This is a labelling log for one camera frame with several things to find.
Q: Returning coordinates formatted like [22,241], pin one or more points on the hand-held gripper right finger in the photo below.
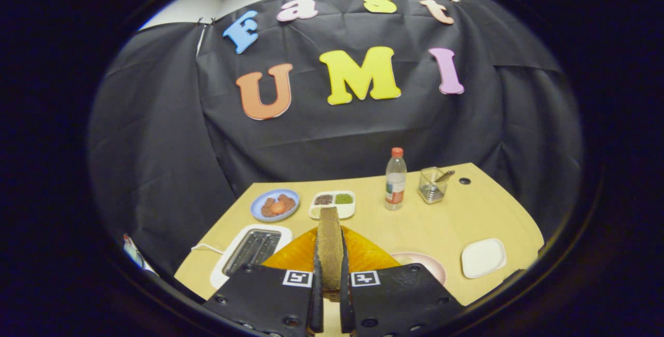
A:
[346,300]

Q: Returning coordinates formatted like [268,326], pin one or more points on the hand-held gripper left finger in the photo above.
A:
[317,300]

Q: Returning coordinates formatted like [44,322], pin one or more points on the toasted brown bread slice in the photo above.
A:
[329,249]

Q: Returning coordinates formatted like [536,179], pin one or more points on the white toaster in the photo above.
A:
[251,249]

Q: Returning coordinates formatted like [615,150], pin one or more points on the pink round plate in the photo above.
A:
[425,264]

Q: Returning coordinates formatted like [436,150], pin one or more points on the white divided seasoning tray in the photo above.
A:
[332,212]

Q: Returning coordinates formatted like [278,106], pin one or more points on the blue round plate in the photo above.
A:
[257,212]

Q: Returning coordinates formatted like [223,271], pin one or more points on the clear water bottle red cap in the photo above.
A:
[395,181]

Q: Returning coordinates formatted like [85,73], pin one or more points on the white square plate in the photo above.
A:
[483,258]

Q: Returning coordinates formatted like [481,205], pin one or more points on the black backdrop cloth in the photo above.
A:
[337,140]

